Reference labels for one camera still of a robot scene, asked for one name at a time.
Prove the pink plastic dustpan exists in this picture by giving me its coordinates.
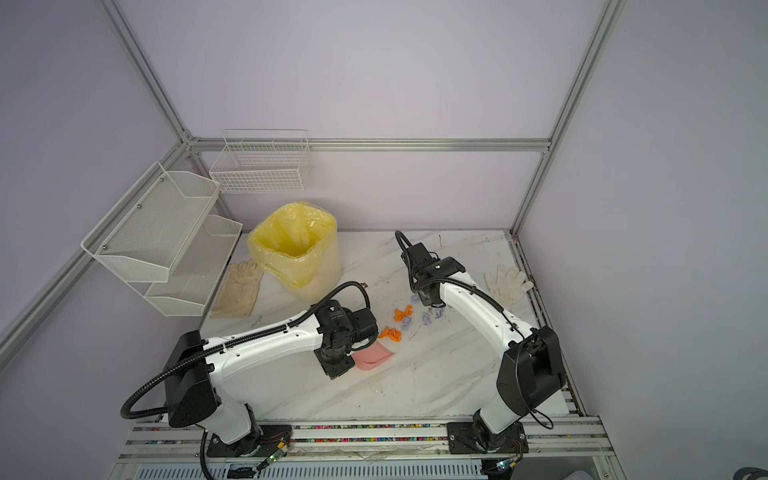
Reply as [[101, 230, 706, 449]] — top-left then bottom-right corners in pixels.
[[351, 341, 393, 371]]

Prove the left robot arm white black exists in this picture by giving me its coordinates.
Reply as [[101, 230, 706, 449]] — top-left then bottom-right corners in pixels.
[[120, 281, 379, 457]]

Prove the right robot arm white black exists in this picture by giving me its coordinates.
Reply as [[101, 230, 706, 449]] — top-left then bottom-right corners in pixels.
[[394, 230, 566, 453]]

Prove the orange paper scrap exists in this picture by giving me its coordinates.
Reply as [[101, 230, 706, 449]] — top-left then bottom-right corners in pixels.
[[394, 305, 413, 322]]

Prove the white cotton glove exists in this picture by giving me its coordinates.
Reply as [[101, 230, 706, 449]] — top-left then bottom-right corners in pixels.
[[484, 264, 534, 310]]

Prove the yellow-lined trash bin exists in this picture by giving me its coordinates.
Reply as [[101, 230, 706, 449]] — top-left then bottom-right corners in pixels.
[[247, 202, 342, 303]]

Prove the beige rubber glove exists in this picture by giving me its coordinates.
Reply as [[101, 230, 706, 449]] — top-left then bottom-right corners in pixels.
[[210, 260, 264, 319]]

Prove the lower white mesh shelf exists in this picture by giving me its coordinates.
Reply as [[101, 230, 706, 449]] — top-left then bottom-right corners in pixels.
[[141, 214, 242, 317]]

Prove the white mesh shelf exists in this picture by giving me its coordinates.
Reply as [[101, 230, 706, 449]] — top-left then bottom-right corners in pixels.
[[141, 214, 242, 317], [81, 162, 221, 283]]

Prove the upper white mesh shelf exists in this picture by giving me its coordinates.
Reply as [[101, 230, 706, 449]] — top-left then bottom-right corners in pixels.
[[81, 162, 221, 283]]

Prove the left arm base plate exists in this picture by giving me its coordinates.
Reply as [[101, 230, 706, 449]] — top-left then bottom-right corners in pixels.
[[206, 424, 293, 458]]

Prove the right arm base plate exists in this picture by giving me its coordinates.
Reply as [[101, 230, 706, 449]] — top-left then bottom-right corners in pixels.
[[446, 422, 529, 455]]

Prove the white wire basket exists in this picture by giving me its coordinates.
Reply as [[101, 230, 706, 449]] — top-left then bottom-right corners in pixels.
[[209, 129, 313, 194]]

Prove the aluminium front rail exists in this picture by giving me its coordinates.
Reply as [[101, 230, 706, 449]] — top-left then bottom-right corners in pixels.
[[109, 416, 626, 479]]

